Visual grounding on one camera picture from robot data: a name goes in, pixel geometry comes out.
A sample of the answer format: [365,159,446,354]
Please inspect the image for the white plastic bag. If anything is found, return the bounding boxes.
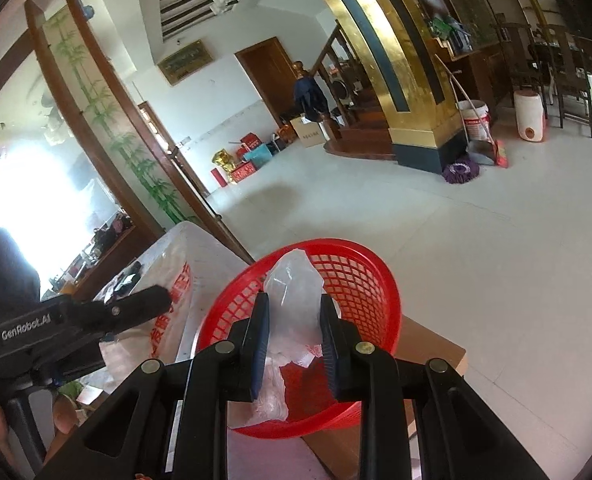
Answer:
[227,249,324,429]

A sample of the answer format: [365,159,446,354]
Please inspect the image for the person's left hand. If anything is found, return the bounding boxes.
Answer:
[0,394,79,470]

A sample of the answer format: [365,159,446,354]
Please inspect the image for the red plastic mesh basket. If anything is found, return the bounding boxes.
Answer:
[196,238,402,439]

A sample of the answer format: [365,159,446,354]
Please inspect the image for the black handheld device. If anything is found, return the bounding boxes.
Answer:
[113,270,142,298]

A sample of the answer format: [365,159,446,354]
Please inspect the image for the wooden sideboard counter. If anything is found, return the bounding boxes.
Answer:
[49,226,157,300]

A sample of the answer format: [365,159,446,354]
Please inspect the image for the small wooden stool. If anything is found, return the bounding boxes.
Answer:
[305,316,468,479]

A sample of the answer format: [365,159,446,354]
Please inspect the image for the brown cardboard box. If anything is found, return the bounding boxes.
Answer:
[290,117,326,148]

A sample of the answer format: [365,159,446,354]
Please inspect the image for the purple mop head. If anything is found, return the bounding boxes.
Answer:
[442,157,480,184]

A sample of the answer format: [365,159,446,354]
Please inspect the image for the gold black pillar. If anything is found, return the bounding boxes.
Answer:
[325,0,466,174]

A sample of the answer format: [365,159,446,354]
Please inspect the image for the bamboo painted panel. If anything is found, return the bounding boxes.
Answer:
[42,6,200,230]

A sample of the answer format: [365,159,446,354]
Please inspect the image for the dark blue jacket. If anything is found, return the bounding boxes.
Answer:
[294,75,329,122]

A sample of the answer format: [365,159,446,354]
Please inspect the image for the wooden staircase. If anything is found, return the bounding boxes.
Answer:
[310,21,395,162]

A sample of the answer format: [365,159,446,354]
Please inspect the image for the white plastic bucket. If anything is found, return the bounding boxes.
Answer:
[458,100,490,141]

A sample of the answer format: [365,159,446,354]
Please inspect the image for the brown wooden door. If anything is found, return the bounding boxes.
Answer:
[235,37,296,126]

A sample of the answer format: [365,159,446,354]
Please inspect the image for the framed landscape painting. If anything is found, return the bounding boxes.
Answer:
[158,40,213,86]

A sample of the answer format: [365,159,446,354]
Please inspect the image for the wooden dining chair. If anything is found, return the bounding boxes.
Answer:
[542,24,592,139]

